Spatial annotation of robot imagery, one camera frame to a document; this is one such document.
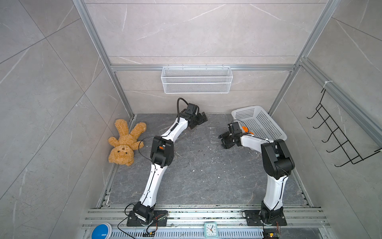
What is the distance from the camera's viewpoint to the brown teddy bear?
897 millimetres

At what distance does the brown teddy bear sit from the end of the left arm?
1.19 ft

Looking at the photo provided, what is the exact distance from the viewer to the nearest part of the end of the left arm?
0.80 meters
